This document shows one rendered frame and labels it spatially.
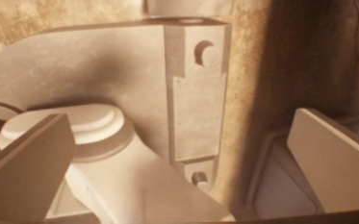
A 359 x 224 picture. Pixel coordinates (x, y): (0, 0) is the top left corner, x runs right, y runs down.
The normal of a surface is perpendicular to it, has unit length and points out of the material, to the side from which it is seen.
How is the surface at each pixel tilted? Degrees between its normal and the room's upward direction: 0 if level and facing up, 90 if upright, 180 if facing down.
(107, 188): 90
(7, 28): 0
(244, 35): 0
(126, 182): 90
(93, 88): 0
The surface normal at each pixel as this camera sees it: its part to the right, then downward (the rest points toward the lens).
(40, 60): 0.22, 0.47
